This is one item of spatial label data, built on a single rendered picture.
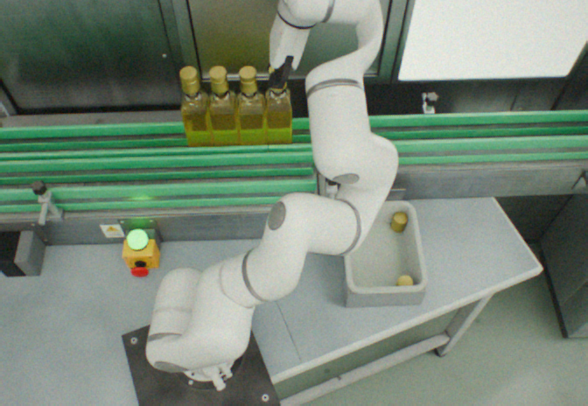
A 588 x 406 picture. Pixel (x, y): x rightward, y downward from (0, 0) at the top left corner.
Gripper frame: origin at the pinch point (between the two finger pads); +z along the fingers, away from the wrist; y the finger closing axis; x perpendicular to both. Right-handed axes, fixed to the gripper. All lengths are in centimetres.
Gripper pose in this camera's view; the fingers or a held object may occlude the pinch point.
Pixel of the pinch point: (276, 72)
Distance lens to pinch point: 116.7
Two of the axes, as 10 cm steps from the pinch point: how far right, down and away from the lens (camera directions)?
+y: 0.3, 8.4, -5.4
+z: -2.6, 5.3, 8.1
